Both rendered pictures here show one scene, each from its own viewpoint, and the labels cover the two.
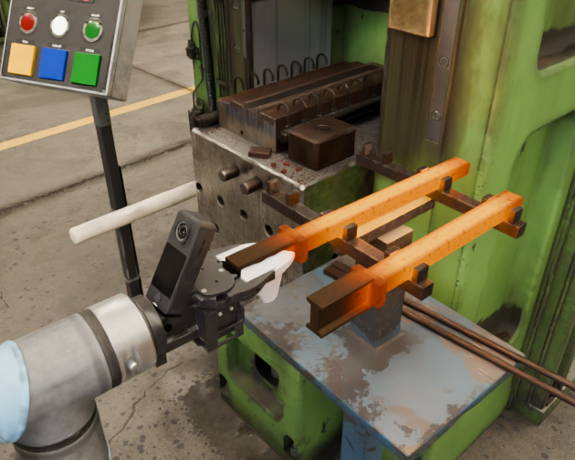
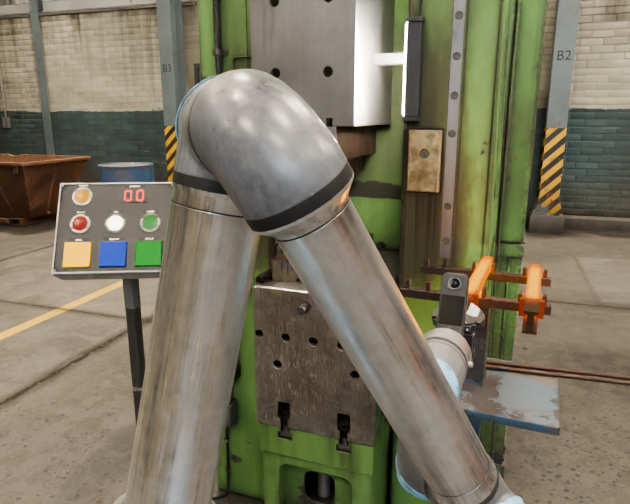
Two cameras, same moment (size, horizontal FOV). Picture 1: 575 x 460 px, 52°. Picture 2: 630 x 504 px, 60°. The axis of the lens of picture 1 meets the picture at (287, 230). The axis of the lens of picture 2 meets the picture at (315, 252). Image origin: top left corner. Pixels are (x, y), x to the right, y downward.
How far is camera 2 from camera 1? 76 cm
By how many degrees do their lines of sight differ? 31
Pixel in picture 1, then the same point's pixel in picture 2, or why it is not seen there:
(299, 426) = not seen: outside the picture
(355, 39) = not seen: hidden behind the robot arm
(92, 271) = (61, 482)
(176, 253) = (454, 297)
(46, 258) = not seen: outside the picture
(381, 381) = (504, 400)
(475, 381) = (549, 386)
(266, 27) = not seen: hidden behind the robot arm
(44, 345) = (439, 352)
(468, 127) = (469, 243)
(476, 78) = (471, 212)
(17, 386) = (450, 373)
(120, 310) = (449, 333)
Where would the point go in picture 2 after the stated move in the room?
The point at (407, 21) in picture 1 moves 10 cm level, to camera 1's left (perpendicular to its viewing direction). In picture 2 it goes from (422, 185) to (392, 187)
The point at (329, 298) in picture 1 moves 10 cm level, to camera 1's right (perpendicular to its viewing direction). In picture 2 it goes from (534, 309) to (571, 301)
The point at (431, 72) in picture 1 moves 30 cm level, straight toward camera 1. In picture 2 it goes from (439, 214) to (496, 236)
